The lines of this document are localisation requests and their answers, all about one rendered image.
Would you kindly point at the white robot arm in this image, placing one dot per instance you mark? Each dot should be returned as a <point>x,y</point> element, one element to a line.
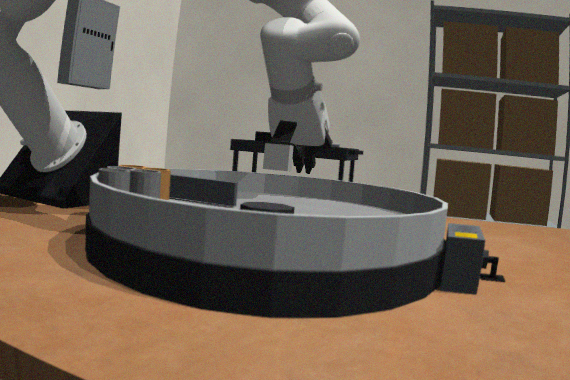
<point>289,46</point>

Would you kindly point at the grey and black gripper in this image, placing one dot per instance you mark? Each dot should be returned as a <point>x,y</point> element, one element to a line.
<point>309,131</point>

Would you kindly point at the grey round turntable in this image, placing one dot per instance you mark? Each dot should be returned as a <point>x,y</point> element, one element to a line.
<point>280,252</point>

